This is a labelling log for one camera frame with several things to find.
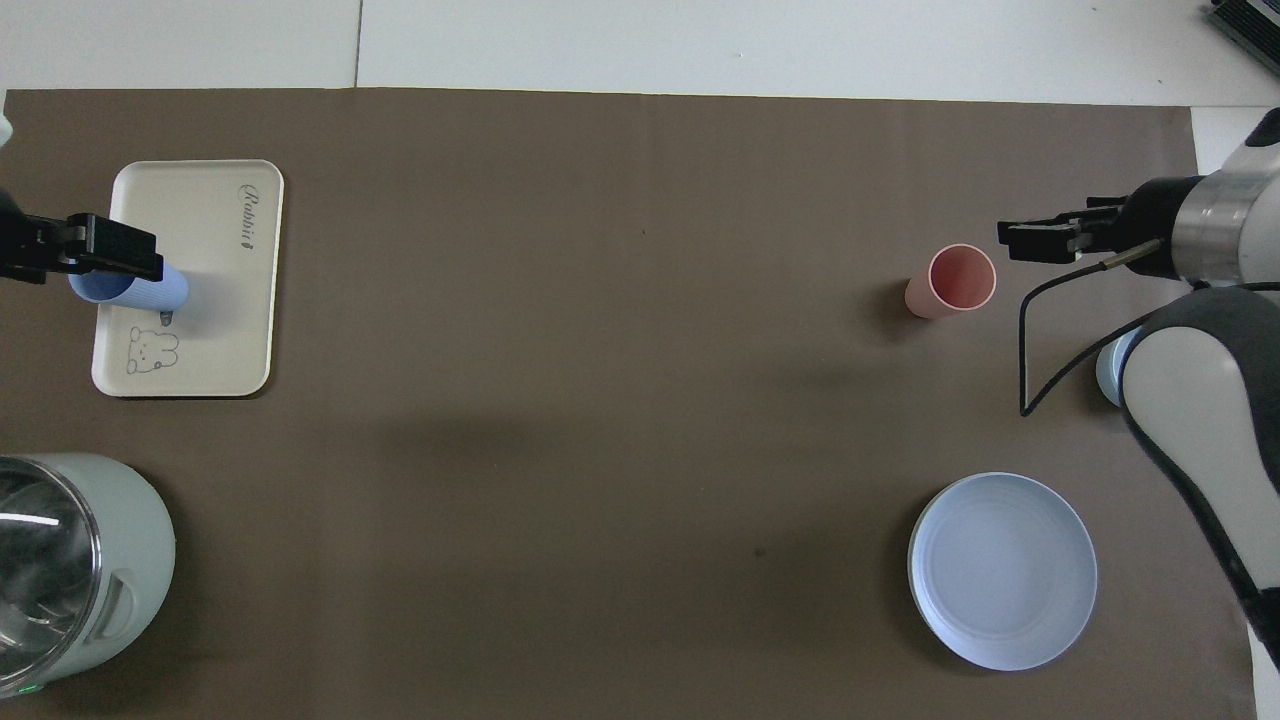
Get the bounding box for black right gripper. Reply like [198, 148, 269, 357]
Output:
[998, 177, 1196, 279]

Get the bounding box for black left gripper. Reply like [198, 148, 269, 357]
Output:
[0, 190, 164, 286]

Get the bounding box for blue ribbed cup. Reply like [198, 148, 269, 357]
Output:
[68, 258, 190, 309]

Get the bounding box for pink cup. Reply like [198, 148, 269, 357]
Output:
[905, 243, 998, 320]

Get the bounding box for cream tray with rabbit print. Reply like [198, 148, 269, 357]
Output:
[92, 160, 285, 399]

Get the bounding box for light blue bowl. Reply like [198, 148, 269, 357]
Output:
[1095, 328, 1141, 406]

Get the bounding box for dark grey device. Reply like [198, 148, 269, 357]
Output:
[1205, 0, 1280, 51]

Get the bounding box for pale green cooking pot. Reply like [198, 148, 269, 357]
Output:
[0, 453, 178, 696]

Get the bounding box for blue plate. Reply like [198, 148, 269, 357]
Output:
[908, 472, 1099, 672]

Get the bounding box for brown table mat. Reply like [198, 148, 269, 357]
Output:
[0, 88, 1259, 720]

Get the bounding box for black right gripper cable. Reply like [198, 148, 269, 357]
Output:
[1018, 238, 1166, 418]

